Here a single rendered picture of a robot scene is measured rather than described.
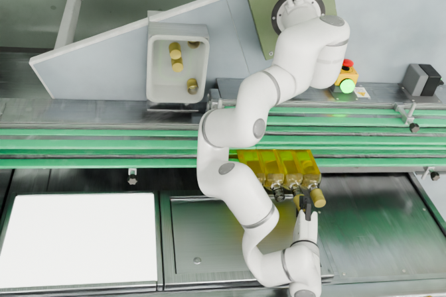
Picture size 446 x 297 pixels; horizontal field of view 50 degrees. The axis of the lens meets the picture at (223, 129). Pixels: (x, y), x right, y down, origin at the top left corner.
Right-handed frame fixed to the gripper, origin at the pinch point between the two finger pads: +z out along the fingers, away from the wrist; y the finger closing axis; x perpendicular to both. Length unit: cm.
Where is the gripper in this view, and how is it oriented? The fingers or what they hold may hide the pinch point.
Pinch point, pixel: (303, 207)
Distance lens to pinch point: 137.1
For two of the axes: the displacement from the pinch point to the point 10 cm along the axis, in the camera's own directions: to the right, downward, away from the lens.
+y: 1.1, -7.9, -6.1
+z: 1.2, -6.0, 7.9
